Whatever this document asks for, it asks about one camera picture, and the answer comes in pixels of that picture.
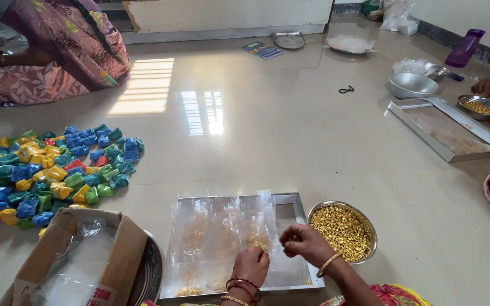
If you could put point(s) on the heap of coloured packets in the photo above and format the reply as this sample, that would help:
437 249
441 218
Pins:
49 170

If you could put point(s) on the person's left fingers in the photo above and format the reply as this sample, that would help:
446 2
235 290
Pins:
262 253

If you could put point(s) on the patterned steel plate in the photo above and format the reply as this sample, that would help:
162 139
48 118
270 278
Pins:
151 272

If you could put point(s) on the gold wrist bangle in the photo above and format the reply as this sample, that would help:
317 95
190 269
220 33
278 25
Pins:
329 263

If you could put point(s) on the purple plastic bottle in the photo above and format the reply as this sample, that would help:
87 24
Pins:
464 50

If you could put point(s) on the green bowl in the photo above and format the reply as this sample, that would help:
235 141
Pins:
370 8

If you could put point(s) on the tiny steel bowl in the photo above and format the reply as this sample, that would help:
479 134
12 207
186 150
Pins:
437 74

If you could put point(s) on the person's left hand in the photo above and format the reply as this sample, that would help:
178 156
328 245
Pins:
250 265

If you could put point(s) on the person's colourful clothing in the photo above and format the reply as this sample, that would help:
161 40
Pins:
389 296

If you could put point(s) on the person's right hand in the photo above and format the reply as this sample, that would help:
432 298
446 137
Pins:
311 246

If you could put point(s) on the steel plate with plastic bags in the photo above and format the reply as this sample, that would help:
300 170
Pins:
350 44

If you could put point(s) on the large empty steel bowl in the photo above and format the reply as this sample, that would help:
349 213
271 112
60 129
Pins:
411 84

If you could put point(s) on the heap of gold beads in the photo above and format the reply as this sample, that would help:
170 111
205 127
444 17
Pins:
345 231

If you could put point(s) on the small steel bowl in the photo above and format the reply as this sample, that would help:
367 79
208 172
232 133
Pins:
468 111

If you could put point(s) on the pile of clear plastic packets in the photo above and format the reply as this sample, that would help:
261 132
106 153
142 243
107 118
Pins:
204 242

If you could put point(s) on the blue booklet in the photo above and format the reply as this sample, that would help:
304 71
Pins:
263 50

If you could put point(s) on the round steel lid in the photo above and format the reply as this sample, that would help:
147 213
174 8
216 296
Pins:
289 41

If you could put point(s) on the clear packet with gold beads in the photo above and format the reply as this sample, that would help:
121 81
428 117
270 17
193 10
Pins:
258 240

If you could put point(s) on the small blue object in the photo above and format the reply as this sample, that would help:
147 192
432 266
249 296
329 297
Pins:
456 77

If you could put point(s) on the red wrist bangles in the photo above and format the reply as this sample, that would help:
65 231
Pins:
245 284

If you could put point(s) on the crumpled clear plastic bag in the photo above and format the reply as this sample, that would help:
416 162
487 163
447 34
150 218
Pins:
411 66

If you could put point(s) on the steel tray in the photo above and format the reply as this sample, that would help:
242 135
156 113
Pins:
445 127
289 276

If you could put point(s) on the cardboard box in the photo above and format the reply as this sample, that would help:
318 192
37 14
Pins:
121 255

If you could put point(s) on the white plastic bags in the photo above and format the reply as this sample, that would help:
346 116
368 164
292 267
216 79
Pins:
398 19

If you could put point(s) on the thin gold beaded bangle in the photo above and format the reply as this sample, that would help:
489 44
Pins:
234 300

